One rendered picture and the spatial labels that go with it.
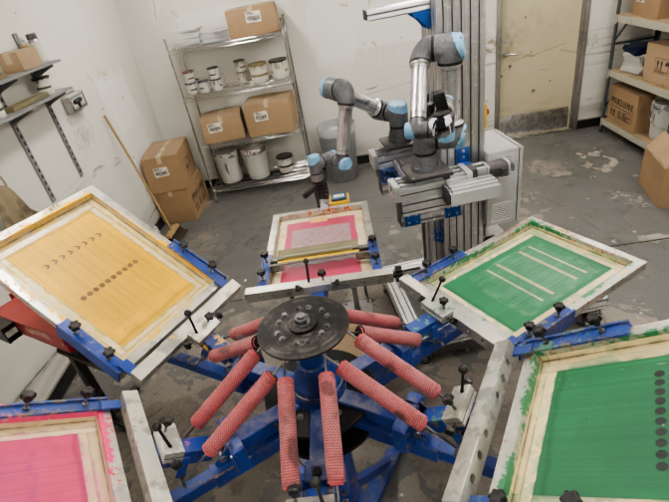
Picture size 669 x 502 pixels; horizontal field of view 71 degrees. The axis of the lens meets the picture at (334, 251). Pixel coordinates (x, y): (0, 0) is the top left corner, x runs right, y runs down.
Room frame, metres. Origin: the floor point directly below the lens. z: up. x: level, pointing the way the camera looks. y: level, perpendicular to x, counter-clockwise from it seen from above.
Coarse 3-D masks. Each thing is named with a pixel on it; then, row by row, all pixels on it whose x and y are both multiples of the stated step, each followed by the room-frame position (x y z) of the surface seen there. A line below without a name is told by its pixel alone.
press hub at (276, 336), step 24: (288, 312) 1.23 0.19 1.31; (312, 312) 1.20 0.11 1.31; (336, 312) 1.18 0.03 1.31; (264, 336) 1.13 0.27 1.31; (288, 336) 1.11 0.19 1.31; (312, 336) 1.09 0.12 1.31; (336, 336) 1.07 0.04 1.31; (288, 360) 1.01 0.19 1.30; (312, 360) 1.11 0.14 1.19; (336, 360) 1.27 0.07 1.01; (312, 384) 1.09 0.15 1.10; (336, 384) 1.10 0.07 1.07; (312, 408) 1.06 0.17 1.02; (360, 432) 1.02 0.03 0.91
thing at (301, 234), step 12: (288, 228) 2.47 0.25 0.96; (300, 228) 2.44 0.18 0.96; (312, 228) 2.41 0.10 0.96; (288, 240) 2.33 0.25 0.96; (300, 240) 2.30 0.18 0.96; (312, 240) 2.28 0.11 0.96; (312, 264) 2.03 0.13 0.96; (288, 276) 1.96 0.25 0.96; (300, 276) 1.94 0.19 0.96; (312, 276) 1.93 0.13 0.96
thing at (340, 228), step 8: (344, 216) 2.49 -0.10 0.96; (352, 216) 2.47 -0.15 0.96; (328, 224) 2.43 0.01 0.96; (336, 224) 2.41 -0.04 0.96; (344, 224) 2.39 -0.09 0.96; (352, 224) 2.37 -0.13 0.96; (328, 232) 2.33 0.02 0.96; (336, 232) 2.31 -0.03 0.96; (344, 232) 2.30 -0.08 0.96; (352, 232) 2.28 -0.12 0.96; (328, 240) 2.24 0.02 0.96; (336, 240) 2.23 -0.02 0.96; (328, 264) 2.01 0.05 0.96; (336, 264) 1.99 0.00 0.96; (344, 264) 1.98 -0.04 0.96; (352, 264) 1.96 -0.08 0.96; (328, 272) 1.93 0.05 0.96; (336, 272) 1.92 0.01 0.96; (344, 272) 1.91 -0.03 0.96; (352, 272) 1.89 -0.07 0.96
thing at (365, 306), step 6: (330, 198) 2.77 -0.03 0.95; (348, 198) 2.72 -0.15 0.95; (330, 204) 2.70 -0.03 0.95; (336, 204) 2.69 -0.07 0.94; (354, 288) 2.74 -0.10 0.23; (354, 294) 2.74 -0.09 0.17; (354, 300) 2.74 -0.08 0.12; (348, 306) 2.82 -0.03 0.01; (354, 306) 2.74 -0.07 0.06; (360, 306) 2.79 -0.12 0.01; (366, 306) 2.78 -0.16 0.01; (372, 312) 2.70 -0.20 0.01
